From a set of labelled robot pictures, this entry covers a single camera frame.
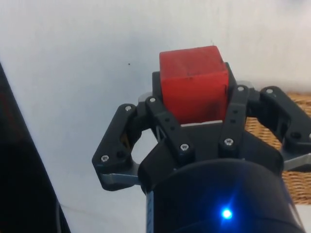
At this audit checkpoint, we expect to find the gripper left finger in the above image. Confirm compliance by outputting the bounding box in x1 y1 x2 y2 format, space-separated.
91 70 196 176

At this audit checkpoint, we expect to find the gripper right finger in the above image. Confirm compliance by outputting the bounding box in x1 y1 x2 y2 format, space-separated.
218 62 311 157

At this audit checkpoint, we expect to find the red cube block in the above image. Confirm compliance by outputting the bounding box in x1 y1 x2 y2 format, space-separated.
159 45 230 124

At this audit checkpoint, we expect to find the black cabinet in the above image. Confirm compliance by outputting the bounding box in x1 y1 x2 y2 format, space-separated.
0 60 71 233

